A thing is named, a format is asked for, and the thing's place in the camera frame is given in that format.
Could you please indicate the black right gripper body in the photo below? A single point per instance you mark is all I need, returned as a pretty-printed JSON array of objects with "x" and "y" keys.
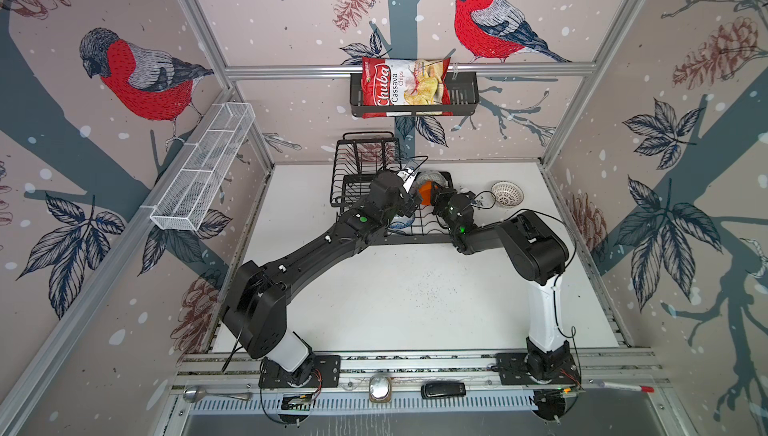
[{"x": 443, "y": 203}]

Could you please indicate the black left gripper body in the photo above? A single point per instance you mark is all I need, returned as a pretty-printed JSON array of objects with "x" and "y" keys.
[{"x": 407, "y": 205}]

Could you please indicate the orange plastic bowl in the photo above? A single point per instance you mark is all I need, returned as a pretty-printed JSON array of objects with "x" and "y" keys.
[{"x": 429, "y": 191}]

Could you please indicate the white brown patterned bowl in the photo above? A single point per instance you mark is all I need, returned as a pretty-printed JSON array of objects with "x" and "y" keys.
[{"x": 507, "y": 194}]

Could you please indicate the blue floral bowl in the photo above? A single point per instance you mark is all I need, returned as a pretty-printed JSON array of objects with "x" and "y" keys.
[{"x": 401, "y": 223}]

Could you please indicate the green grey patterned bowl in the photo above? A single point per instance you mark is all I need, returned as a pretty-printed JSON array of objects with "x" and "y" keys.
[{"x": 431, "y": 177}]

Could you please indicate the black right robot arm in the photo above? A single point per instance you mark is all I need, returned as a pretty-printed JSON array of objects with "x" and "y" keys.
[{"x": 538, "y": 256}]

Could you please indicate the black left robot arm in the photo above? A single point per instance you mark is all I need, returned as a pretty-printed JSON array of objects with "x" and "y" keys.
[{"x": 255, "y": 306}]

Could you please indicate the red cassava chips bag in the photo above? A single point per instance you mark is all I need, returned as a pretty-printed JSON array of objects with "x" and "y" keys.
[{"x": 390, "y": 83}]

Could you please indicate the silver bell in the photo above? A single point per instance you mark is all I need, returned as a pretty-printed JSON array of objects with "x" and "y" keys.
[{"x": 380, "y": 389}]

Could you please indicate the black remote fob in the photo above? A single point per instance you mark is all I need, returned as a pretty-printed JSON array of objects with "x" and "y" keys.
[{"x": 443, "y": 389}]

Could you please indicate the red white pen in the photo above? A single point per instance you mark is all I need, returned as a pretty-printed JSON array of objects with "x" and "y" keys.
[{"x": 623, "y": 387}]

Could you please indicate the metal ladle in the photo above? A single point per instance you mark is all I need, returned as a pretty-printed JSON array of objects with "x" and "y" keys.
[{"x": 195, "y": 394}]

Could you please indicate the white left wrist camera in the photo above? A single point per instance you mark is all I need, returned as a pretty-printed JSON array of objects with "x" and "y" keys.
[{"x": 408, "y": 174}]

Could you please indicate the black wire dish rack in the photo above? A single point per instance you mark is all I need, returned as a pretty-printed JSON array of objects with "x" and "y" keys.
[{"x": 359, "y": 158}]

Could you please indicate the black wall shelf basket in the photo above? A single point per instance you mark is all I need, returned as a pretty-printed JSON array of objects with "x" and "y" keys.
[{"x": 461, "y": 89}]

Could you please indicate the white wire wall basket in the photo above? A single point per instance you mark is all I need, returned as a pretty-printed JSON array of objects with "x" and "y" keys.
[{"x": 193, "y": 189}]

